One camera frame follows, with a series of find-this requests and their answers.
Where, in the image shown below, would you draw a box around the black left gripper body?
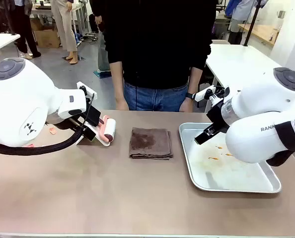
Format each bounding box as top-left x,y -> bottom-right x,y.
85,98 -> 103,127

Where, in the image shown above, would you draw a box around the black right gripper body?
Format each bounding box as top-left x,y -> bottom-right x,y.
206,101 -> 230,132

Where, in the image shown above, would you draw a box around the pink white lint roller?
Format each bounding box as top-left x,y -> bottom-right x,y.
98,115 -> 117,147

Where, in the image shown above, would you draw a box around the brown towel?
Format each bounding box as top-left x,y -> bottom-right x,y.
129,127 -> 174,160

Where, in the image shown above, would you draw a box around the person left forearm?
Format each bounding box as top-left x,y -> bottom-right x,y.
186,66 -> 204,95

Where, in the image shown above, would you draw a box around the person right forearm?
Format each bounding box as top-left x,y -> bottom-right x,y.
109,61 -> 126,100

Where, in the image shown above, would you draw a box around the person right hand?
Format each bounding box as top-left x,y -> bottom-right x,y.
115,97 -> 130,111

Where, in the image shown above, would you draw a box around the person left hand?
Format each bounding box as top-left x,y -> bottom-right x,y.
179,98 -> 194,113

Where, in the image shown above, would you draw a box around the white folded stand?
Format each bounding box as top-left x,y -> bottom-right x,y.
76,123 -> 113,148

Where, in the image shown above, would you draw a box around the metal baking tray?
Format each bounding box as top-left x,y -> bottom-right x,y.
178,122 -> 282,194

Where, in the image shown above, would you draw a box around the blue floor mat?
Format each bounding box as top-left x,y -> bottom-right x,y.
92,69 -> 112,79

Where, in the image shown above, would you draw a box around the blue jeans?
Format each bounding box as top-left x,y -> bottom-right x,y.
123,81 -> 189,112

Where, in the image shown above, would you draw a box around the black floor mat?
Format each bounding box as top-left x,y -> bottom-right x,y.
62,55 -> 86,62

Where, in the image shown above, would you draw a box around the bystander in grey jeans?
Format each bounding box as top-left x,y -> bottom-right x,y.
89,0 -> 112,73

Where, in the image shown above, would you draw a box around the cardboard box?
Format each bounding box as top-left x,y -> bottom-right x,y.
30,18 -> 62,49

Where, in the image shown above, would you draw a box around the bystander in beige trousers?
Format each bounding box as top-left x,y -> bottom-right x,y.
50,0 -> 79,65

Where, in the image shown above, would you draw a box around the black sweater torso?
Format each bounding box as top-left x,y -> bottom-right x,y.
103,0 -> 218,90

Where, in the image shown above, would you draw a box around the wooden workbench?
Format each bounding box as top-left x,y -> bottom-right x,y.
237,23 -> 280,48

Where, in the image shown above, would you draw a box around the black stand pole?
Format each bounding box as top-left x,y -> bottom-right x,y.
243,0 -> 263,47

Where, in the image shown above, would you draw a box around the bystander in blue shirt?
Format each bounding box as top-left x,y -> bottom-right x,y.
224,0 -> 261,46

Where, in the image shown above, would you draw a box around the bystander in black trousers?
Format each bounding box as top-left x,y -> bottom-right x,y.
12,0 -> 42,60

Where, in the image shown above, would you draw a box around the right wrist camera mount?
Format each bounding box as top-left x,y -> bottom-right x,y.
194,84 -> 225,101

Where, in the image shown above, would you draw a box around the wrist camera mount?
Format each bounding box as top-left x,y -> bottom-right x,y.
194,84 -> 225,101
76,81 -> 95,99

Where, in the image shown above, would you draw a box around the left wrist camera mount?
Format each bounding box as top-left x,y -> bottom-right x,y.
76,81 -> 95,99

